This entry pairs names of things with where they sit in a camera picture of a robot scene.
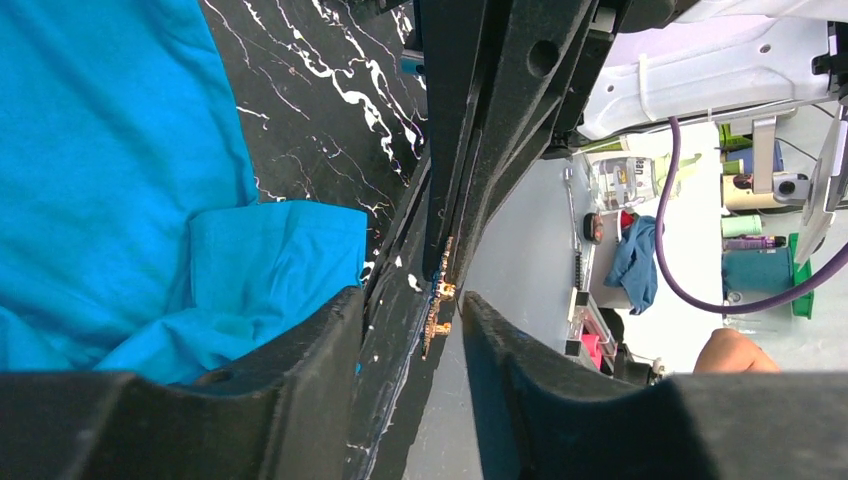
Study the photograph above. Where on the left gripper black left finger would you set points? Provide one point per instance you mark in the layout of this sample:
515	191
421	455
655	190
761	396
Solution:
280	412

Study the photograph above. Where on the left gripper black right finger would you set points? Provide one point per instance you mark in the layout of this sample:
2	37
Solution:
540	415

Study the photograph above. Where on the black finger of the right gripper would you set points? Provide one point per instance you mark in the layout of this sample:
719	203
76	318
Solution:
458	203
541	59

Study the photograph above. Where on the blue garment cloth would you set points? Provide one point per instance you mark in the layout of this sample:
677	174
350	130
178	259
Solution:
132	236

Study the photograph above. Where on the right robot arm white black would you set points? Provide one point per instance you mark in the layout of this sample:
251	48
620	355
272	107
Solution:
689	58

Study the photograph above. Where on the clear plastic bottle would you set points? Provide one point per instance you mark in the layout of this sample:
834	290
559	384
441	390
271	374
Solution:
621	181

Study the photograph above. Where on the blue rag outside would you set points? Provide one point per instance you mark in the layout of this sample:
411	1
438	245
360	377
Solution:
633	267

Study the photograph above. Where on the green plastic bin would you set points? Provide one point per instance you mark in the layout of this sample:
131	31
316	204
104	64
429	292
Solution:
802	307

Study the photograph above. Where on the aluminium rail frame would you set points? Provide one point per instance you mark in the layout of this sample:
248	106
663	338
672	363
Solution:
594	334

